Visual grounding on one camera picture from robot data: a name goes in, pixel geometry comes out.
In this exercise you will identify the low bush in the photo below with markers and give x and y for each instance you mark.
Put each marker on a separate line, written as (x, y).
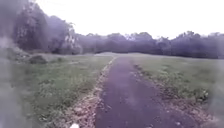
(37, 59)

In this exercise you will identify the dark asphalt path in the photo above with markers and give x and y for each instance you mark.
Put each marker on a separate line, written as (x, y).
(133, 96)

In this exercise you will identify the robot's own part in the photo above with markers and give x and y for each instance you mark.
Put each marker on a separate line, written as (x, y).
(74, 126)

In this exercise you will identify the green grass field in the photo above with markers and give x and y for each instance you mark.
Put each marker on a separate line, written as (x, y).
(176, 71)
(56, 80)

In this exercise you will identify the row of trees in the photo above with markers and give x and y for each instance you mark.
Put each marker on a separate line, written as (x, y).
(116, 43)

